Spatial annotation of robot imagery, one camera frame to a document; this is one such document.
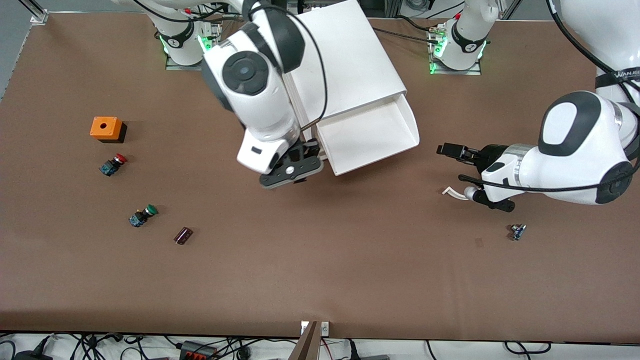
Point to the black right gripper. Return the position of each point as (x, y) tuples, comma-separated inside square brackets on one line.
[(303, 148)]

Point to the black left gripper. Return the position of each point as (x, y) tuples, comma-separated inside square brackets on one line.
[(492, 151)]

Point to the white drawer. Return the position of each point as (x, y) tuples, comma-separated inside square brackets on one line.
[(370, 137)]

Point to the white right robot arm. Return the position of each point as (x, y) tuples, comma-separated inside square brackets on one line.
[(260, 110)]

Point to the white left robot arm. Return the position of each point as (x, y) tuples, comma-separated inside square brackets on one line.
[(575, 150)]

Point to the white drawer cabinet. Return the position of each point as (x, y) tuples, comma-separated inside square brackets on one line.
[(345, 60)]

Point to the green mushroom push button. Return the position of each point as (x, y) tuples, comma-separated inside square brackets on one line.
[(141, 216)]

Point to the red mushroom push button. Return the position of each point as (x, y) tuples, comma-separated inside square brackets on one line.
[(111, 166)]

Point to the small blue electronic component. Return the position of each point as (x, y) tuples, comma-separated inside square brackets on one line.
[(518, 232)]

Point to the dark red cylindrical capacitor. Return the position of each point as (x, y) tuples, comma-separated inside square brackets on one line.
[(183, 235)]

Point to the wooden stick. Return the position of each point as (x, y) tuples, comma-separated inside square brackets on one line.
[(307, 345)]

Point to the black power strip red sockets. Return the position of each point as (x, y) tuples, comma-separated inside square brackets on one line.
[(197, 351)]

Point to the aluminium corner profile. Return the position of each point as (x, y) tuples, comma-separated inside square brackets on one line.
[(37, 12)]

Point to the black plug adapter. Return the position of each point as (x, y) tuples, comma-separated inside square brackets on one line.
[(30, 356)]

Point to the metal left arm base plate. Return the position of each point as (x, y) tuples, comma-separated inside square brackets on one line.
[(452, 72)]

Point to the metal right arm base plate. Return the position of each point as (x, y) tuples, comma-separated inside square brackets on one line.
[(172, 64)]

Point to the small white bracket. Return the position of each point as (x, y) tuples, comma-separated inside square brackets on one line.
[(303, 328), (325, 328)]

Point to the orange button enclosure box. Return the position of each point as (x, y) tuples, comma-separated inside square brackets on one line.
[(105, 127)]

